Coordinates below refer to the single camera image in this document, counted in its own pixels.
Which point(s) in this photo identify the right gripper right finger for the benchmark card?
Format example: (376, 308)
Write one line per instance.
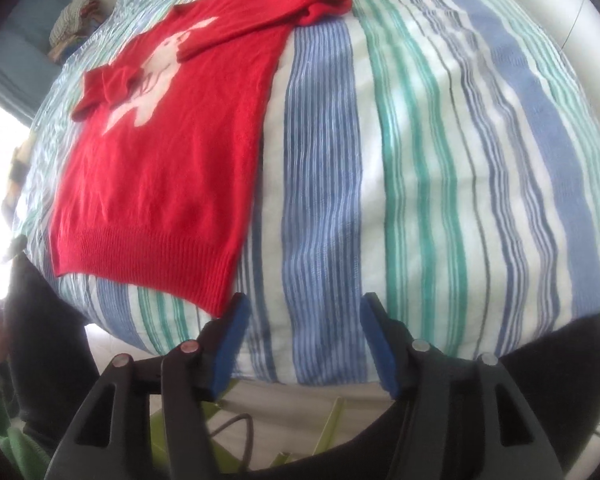
(464, 419)

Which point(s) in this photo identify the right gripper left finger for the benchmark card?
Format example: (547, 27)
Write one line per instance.
(109, 438)

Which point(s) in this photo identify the red knit sweater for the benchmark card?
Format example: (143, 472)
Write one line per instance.
(158, 189)

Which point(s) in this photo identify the pile of clothes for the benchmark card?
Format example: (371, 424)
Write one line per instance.
(75, 24)

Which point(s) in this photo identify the striped blue green bedspread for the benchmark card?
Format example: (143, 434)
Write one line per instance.
(439, 153)

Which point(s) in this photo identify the teal window curtain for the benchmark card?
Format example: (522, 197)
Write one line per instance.
(26, 71)

